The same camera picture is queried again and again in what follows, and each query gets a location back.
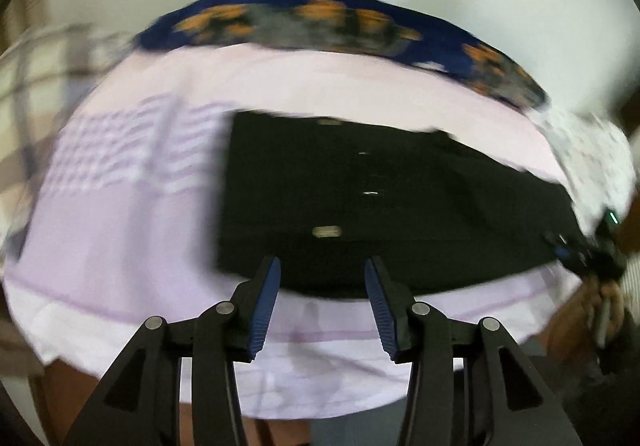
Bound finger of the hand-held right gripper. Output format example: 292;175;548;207
544;231;589;273

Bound black pants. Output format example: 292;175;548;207
216;110;584;300

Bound person's right hand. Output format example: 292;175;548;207
547;275;627;367

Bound person's right forearm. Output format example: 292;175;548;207
520;316;640;446

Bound white floral pillow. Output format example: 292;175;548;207
529;104;636;238

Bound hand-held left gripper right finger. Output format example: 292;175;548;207
364;255;584;446

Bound navy blanket with orange print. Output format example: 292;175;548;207
134;0;552;115

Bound beige plaid cloth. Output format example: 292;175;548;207
0;23;137;249

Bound pink checked bed sheet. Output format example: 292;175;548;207
2;44;587;419

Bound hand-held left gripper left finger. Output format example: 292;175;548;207
62;255;282;446

